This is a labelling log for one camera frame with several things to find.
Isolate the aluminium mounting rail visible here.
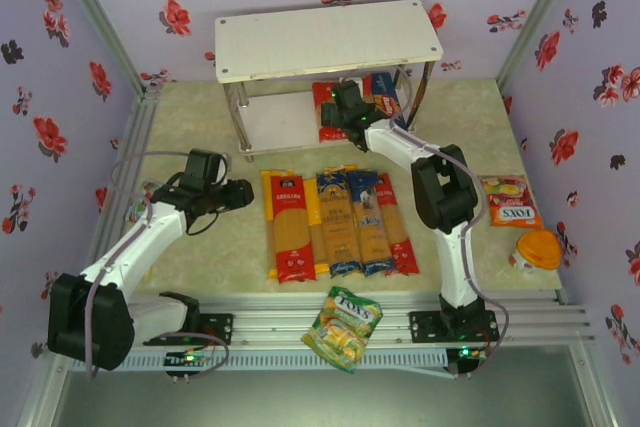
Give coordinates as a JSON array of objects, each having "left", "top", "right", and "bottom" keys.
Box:
[{"left": 48, "top": 291, "right": 597, "bottom": 351}]

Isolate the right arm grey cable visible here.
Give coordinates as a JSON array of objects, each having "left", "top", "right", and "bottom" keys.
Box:
[{"left": 344, "top": 66, "right": 511, "bottom": 379}]

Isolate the white slotted cable duct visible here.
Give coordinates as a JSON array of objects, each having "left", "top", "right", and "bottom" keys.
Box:
[{"left": 119, "top": 351, "right": 450, "bottom": 374}]

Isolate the red spaghetti bag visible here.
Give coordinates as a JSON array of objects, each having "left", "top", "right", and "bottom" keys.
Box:
[
  {"left": 269, "top": 174, "right": 319, "bottom": 285},
  {"left": 375, "top": 172, "right": 420, "bottom": 277}
]

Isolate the teal red candy bag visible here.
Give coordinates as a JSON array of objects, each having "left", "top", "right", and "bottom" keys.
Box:
[{"left": 124, "top": 176, "right": 164, "bottom": 223}]

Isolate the aluminium frame bar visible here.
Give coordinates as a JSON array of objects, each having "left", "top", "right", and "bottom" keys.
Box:
[
  {"left": 569, "top": 341, "right": 621, "bottom": 427},
  {"left": 14, "top": 341, "right": 71, "bottom": 427}
]

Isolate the small circuit board green light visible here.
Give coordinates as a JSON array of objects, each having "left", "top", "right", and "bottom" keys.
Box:
[
  {"left": 446, "top": 345, "right": 490, "bottom": 381},
  {"left": 163, "top": 349, "right": 217, "bottom": 384}
]

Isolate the yellow spaghetti bag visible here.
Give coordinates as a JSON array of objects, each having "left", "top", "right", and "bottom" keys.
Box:
[
  {"left": 301, "top": 177, "right": 331, "bottom": 277},
  {"left": 260, "top": 169, "right": 281, "bottom": 281}
]

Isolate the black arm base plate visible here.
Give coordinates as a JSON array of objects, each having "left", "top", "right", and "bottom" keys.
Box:
[
  {"left": 408, "top": 310, "right": 501, "bottom": 345},
  {"left": 142, "top": 312, "right": 235, "bottom": 347}
]

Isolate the green Fox's candy bag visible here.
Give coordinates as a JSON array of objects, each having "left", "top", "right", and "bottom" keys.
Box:
[{"left": 300, "top": 285, "right": 385, "bottom": 375}]

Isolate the blue spaghetti bag gold print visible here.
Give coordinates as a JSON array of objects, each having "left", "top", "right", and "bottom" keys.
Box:
[{"left": 315, "top": 162, "right": 364, "bottom": 279}]

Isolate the white two-tier shelf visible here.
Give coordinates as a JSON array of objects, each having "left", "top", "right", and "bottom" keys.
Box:
[{"left": 213, "top": 0, "right": 445, "bottom": 163}]

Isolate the red orange Fox's candy bag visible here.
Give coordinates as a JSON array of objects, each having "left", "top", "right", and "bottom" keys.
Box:
[{"left": 478, "top": 174, "right": 545, "bottom": 228}]

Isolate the left arm grey cable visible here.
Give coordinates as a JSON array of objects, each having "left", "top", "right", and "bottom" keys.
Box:
[{"left": 84, "top": 149, "right": 234, "bottom": 381}]

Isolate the aluminium side rail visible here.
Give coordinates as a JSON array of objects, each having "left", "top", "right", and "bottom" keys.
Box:
[{"left": 74, "top": 85, "right": 162, "bottom": 311}]

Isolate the aluminium corner post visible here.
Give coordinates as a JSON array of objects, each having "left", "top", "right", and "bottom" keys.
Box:
[
  {"left": 496, "top": 0, "right": 585, "bottom": 91},
  {"left": 47, "top": 0, "right": 151, "bottom": 96}
]

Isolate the blue spaghetti bag white print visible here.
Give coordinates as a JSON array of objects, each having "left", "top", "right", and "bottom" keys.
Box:
[{"left": 346, "top": 169, "right": 396, "bottom": 278}]

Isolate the red macaroni bag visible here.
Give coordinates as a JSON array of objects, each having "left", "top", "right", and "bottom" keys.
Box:
[{"left": 310, "top": 79, "right": 374, "bottom": 144}]

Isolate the blue Barilla pasta box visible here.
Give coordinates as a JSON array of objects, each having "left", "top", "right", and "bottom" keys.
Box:
[{"left": 369, "top": 71, "right": 409, "bottom": 131}]

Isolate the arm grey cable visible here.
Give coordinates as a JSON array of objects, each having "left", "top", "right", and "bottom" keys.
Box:
[
  {"left": 84, "top": 149, "right": 234, "bottom": 381},
  {"left": 344, "top": 66, "right": 511, "bottom": 379}
]

